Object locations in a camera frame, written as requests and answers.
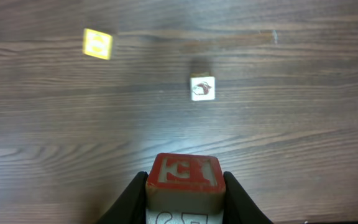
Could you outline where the yellow number two block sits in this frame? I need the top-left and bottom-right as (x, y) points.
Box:
(83, 28), (114, 60)

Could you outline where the bird picture blue-sided block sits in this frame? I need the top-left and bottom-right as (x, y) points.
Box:
(190, 72), (216, 101)

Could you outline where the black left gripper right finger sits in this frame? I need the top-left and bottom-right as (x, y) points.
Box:
(223, 171), (273, 224)

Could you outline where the red-sided wooden block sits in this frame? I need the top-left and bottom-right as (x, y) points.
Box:
(145, 153), (226, 224)

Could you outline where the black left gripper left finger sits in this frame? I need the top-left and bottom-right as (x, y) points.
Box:
(96, 171), (149, 224)

